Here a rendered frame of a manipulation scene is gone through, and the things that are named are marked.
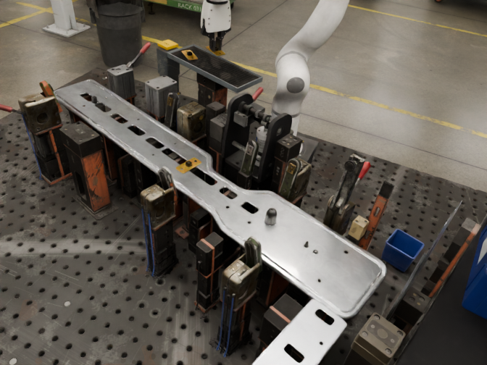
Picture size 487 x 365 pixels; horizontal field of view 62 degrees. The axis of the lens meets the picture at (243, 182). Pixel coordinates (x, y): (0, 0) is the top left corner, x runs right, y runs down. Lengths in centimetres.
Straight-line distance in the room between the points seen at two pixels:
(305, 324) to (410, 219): 92
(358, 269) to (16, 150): 152
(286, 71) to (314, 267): 75
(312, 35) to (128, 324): 113
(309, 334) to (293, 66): 94
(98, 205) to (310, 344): 97
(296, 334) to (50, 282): 83
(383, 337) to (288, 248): 33
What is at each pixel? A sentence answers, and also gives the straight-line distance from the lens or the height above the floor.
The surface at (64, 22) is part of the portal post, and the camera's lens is 510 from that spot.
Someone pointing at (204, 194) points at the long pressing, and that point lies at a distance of 122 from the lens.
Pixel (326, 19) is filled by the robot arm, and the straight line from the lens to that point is 151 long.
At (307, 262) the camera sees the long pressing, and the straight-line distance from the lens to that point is 108.
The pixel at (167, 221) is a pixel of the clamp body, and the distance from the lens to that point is 124.
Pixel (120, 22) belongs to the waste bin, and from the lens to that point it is 402.
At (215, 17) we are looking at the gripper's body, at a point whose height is 134.
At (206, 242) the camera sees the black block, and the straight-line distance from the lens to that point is 110.
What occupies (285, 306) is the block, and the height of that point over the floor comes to 98.
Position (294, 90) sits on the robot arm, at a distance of 152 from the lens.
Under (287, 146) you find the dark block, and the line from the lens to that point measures 124.
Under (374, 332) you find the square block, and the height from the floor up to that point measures 106.
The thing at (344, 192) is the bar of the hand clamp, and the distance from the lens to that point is 114.
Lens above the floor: 183
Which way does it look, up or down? 41 degrees down
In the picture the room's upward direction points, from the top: 6 degrees clockwise
